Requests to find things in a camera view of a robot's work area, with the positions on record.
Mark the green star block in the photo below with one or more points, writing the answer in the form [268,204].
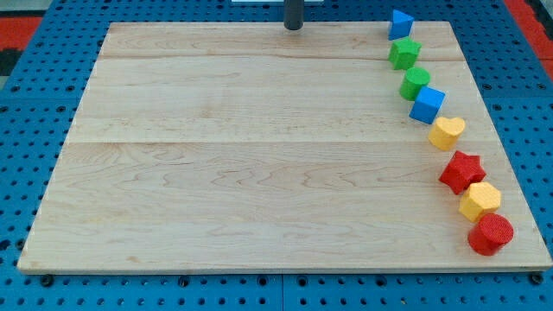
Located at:
[404,53]

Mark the red star block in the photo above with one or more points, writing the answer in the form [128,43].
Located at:
[461,171]

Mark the wooden board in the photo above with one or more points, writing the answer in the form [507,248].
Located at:
[215,148]

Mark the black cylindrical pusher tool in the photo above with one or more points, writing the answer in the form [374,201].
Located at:
[293,11]

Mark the green cylinder block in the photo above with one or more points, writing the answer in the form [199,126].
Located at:
[414,80]

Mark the blue cube block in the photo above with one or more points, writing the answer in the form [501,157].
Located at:
[427,104]

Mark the yellow heart block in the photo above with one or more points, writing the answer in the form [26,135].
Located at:
[445,132]

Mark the blue triangle block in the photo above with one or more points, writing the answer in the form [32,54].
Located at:
[400,26]

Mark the yellow hexagon block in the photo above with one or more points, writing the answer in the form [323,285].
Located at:
[480,199]

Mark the red cylinder block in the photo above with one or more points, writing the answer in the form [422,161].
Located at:
[490,234]

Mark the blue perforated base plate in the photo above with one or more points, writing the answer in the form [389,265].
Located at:
[43,91]

